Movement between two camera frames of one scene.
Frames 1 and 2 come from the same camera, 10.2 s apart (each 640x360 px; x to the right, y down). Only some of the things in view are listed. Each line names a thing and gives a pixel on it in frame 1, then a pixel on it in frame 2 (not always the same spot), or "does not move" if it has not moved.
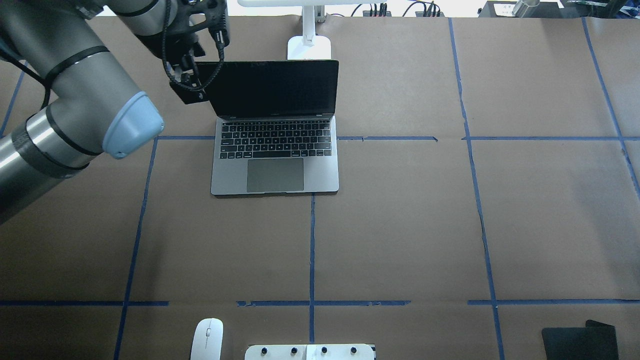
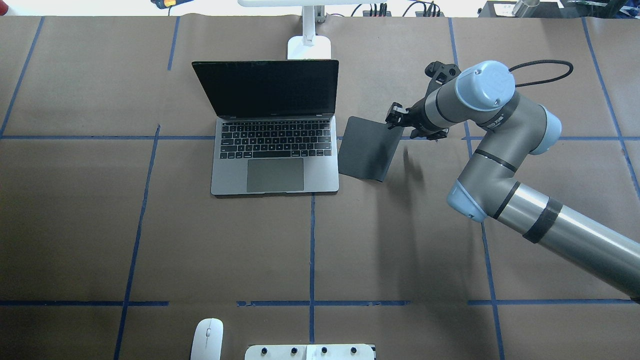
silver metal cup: x=521 y=7 does not move
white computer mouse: x=208 y=340 does not move
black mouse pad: x=597 y=341 to x=367 y=148
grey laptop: x=276 y=129 does not move
